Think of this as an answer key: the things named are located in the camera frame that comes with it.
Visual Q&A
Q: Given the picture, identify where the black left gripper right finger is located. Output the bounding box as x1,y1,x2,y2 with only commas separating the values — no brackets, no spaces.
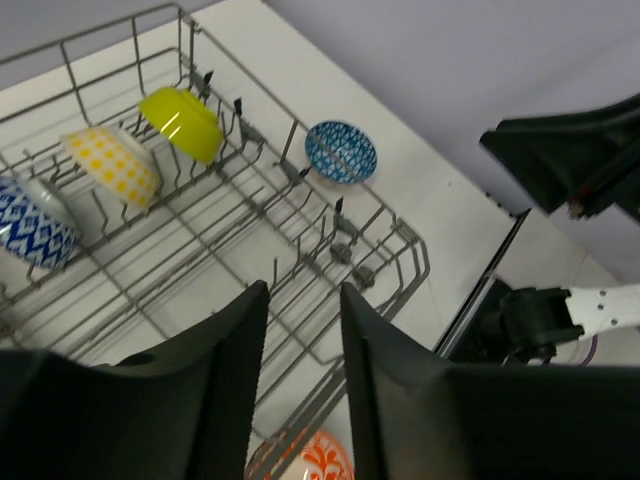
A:
340,283,639,479

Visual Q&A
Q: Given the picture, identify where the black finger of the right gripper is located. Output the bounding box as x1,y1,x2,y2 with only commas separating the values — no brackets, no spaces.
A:
479,95,639,221

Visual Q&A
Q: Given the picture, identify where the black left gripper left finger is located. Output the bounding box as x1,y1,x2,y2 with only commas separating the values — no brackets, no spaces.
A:
1,281,270,479

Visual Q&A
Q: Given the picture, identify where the orange floral patterned bowl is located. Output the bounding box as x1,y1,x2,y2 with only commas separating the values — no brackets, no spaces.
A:
264,430,355,480

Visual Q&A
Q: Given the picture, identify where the blue zigzag patterned bowl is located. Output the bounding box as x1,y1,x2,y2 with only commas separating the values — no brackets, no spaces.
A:
1,176,81,270

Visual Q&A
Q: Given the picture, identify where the white bowl yellow flower pattern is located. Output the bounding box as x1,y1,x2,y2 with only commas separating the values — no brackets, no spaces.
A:
60,126,161,211

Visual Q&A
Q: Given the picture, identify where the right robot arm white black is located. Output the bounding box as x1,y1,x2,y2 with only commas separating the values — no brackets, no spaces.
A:
476,96,639,364

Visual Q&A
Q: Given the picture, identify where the blue triangle patterned bowl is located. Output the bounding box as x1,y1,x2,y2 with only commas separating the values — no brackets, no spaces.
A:
304,120,378,185

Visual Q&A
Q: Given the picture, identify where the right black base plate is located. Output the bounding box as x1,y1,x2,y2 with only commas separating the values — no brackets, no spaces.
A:
448,280,557,365

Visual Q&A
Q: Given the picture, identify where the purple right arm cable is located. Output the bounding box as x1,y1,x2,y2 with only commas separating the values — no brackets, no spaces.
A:
574,335,599,365

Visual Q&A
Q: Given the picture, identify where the grey wire dish rack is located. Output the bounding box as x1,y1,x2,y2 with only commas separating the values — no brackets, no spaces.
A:
0,2,432,451

